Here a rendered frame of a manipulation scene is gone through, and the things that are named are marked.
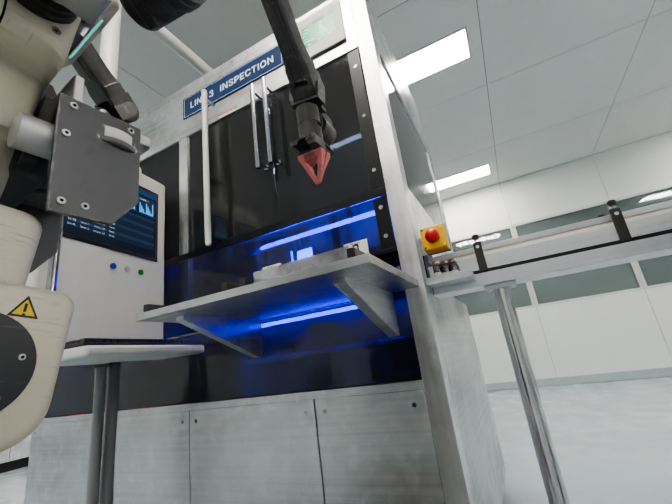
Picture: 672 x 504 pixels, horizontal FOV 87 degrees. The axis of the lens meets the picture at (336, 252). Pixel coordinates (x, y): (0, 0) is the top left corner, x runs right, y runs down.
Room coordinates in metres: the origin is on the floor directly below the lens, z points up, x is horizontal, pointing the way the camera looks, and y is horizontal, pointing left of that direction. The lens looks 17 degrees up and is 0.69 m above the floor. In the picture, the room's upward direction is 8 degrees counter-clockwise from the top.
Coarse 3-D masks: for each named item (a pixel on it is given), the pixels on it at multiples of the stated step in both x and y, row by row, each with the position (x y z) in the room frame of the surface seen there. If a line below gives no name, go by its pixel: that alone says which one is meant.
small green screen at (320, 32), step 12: (336, 0) 1.06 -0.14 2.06; (324, 12) 1.09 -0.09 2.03; (336, 12) 1.07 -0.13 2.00; (300, 24) 1.14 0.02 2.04; (312, 24) 1.11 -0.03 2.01; (324, 24) 1.09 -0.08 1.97; (336, 24) 1.07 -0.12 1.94; (312, 36) 1.12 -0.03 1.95; (324, 36) 1.09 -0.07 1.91; (336, 36) 1.07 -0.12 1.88; (312, 48) 1.12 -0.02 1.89; (324, 48) 1.10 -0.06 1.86
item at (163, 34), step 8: (152, 32) 1.41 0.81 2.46; (160, 32) 1.42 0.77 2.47; (168, 32) 1.45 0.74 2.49; (160, 40) 1.47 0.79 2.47; (168, 40) 1.47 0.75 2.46; (176, 40) 1.50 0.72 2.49; (176, 48) 1.53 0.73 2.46; (184, 48) 1.55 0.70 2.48; (184, 56) 1.58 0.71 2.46; (192, 56) 1.61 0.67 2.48; (192, 64) 1.65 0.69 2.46; (200, 64) 1.66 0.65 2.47; (200, 72) 1.71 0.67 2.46; (208, 72) 1.73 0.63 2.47
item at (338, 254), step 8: (344, 248) 0.72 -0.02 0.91; (312, 256) 0.76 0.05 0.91; (320, 256) 0.75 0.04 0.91; (328, 256) 0.74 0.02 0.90; (336, 256) 0.73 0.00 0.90; (344, 256) 0.72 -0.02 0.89; (288, 264) 0.78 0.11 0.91; (296, 264) 0.78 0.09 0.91; (304, 264) 0.77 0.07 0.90; (312, 264) 0.76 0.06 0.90; (320, 264) 0.75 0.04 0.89; (256, 272) 0.83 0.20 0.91; (264, 272) 0.81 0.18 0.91; (272, 272) 0.80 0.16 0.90; (280, 272) 0.80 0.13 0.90; (288, 272) 0.79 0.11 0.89; (256, 280) 0.83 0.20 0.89
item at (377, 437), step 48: (384, 384) 1.10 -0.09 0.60; (480, 384) 1.75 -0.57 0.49; (48, 432) 1.82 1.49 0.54; (144, 432) 1.54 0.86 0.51; (192, 432) 1.42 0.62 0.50; (240, 432) 1.33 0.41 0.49; (288, 432) 1.25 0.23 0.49; (336, 432) 1.17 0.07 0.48; (384, 432) 1.11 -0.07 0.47; (432, 432) 1.06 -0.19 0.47; (480, 432) 1.44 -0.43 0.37; (48, 480) 1.81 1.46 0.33; (144, 480) 1.53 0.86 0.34; (192, 480) 1.43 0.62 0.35; (240, 480) 1.33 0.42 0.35; (288, 480) 1.25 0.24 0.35; (336, 480) 1.18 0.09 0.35; (384, 480) 1.12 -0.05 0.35; (432, 480) 1.06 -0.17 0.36; (480, 480) 1.23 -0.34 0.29
